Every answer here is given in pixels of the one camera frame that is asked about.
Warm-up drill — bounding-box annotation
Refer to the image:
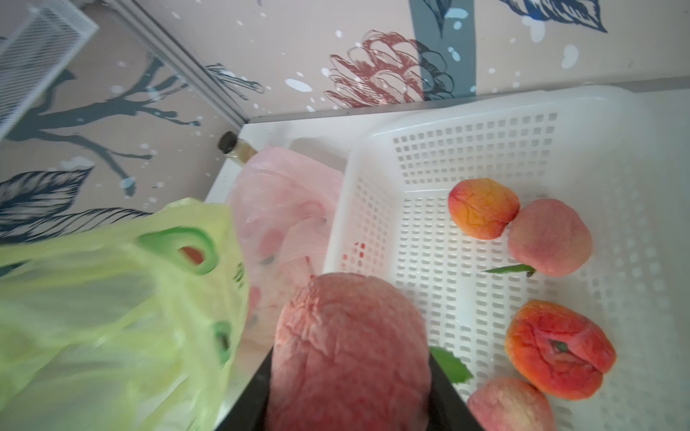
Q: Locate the pale spice jar black lid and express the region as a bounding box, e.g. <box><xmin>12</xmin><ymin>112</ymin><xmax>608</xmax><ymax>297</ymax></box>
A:
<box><xmin>217</xmin><ymin>131</ymin><xmax>258</xmax><ymax>166</ymax></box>

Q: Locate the pink plastic bag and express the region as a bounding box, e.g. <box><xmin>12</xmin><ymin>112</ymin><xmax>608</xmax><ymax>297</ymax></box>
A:
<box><xmin>227</xmin><ymin>147</ymin><xmax>343</xmax><ymax>347</ymax></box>

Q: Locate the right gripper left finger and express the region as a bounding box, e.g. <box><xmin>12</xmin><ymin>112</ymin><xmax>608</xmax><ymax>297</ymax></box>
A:
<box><xmin>216</xmin><ymin>349</ymin><xmax>273</xmax><ymax>431</ymax></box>

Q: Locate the red peach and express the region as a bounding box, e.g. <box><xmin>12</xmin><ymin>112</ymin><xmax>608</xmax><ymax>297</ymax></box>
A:
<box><xmin>505</xmin><ymin>300</ymin><xmax>617</xmax><ymax>400</ymax></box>

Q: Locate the pink peach bottom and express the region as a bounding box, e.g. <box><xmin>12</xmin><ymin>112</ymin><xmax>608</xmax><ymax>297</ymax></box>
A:
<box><xmin>467</xmin><ymin>377</ymin><xmax>557</xmax><ymax>431</ymax></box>

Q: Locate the pink peach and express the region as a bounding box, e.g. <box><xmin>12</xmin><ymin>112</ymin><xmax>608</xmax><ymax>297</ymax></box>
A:
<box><xmin>508</xmin><ymin>199</ymin><xmax>593</xmax><ymax>278</ymax></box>
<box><xmin>266</xmin><ymin>273</ymin><xmax>431</xmax><ymax>430</ymax></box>
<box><xmin>467</xmin><ymin>377</ymin><xmax>557</xmax><ymax>431</ymax></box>

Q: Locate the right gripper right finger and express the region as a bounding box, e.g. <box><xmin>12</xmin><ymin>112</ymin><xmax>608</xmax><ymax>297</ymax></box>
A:
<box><xmin>426</xmin><ymin>356</ymin><xmax>483</xmax><ymax>431</ymax></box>

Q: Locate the pink peach beside orange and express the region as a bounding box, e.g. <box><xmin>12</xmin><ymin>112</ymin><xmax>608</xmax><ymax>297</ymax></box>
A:
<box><xmin>508</xmin><ymin>199</ymin><xmax>593</xmax><ymax>278</ymax></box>

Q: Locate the white perforated plastic basket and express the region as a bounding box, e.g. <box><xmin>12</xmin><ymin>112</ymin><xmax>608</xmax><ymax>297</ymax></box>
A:
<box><xmin>325</xmin><ymin>86</ymin><xmax>689</xmax><ymax>430</ymax></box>

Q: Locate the green plastic bag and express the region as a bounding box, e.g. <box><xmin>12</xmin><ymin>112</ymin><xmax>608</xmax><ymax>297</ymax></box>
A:
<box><xmin>1</xmin><ymin>199</ymin><xmax>249</xmax><ymax>430</ymax></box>

